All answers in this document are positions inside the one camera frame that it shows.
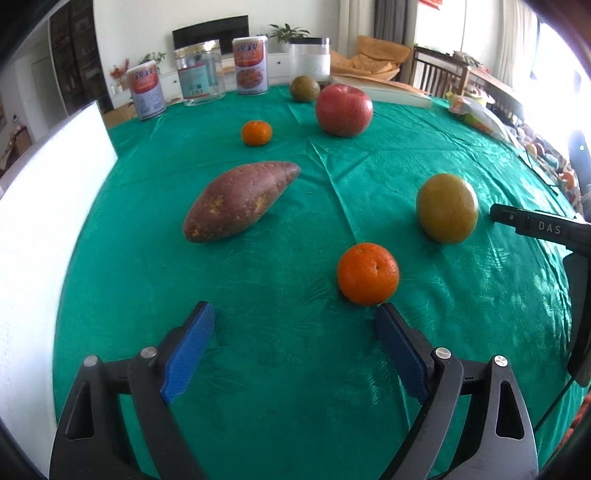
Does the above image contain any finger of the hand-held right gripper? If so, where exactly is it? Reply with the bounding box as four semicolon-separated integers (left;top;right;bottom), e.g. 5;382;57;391
489;203;591;254

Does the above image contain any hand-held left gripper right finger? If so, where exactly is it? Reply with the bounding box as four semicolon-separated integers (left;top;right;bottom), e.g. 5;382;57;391
375;302;540;480

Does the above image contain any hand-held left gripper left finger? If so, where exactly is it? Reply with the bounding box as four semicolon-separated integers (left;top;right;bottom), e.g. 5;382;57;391
48;301;217;480

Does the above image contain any large tangerine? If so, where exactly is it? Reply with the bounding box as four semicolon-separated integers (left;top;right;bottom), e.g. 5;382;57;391
337;243;400;306

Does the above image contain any yellow-green round citrus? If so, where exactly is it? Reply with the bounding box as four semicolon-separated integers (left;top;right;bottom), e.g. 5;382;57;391
416;173;479;245

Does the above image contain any white board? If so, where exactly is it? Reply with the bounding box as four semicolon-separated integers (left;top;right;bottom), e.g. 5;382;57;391
0;100;120;430

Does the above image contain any white snack bag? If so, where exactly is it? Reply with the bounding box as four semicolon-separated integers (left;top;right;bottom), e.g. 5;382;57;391
445;90;520;144

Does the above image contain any green tablecloth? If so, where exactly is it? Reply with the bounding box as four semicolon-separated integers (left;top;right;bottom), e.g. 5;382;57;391
53;83;591;480

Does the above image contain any long purple sweet potato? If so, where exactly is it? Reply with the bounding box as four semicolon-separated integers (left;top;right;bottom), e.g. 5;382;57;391
183;161;302;243

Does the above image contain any wooden slatted chair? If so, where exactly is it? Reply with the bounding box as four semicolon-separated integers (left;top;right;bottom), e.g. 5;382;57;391
411;45;467;97

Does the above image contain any flat white book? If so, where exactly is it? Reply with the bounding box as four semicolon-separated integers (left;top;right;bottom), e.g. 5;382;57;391
330;74;434;109

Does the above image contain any small tangerine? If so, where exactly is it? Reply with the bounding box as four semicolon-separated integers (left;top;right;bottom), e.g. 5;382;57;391
241;120;273;147

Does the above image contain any red apple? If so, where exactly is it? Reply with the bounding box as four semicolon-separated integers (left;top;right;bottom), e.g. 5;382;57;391
315;84;374;138

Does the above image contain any orange lounge chair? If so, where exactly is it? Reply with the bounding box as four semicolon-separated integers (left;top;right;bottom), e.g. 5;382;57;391
330;36;413;84

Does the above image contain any brown cardboard box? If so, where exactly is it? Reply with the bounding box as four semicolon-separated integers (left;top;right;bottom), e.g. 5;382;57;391
102;102;139;130

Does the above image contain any grey curtain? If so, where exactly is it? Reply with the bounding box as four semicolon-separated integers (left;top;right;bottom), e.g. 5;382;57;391
374;0;419;47

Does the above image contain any short pink label can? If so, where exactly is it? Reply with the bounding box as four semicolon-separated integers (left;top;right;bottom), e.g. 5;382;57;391
127;65;167;121

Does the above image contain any small green-brown citrus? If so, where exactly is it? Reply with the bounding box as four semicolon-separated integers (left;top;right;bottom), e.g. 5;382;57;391
290;76;321;103

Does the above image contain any clear plastic jar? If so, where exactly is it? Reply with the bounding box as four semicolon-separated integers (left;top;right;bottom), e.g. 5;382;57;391
174;40;227;107

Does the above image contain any red flower arrangement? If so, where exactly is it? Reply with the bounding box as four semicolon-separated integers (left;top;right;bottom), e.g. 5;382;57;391
110;59;131;93

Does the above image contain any white canister dark lid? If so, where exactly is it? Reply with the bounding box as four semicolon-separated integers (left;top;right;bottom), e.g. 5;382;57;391
288;37;332;85

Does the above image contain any tall pink label can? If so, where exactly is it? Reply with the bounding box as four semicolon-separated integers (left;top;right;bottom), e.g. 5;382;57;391
232;36;269;97

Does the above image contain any white television cabinet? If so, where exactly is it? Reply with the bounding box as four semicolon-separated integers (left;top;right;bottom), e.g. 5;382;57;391
111;52;291;104

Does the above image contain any dark tall cabinet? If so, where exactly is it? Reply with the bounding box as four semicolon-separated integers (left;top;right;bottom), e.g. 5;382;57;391
48;0;114;116

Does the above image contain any large leafy potted plant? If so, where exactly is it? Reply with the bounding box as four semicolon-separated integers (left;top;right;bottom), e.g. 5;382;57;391
269;23;310;44

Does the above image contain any black television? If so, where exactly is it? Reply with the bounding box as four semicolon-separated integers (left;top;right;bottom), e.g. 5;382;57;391
172;15;250;51

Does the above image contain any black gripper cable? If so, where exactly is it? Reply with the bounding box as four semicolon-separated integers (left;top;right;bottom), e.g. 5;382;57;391
538;374;578;432

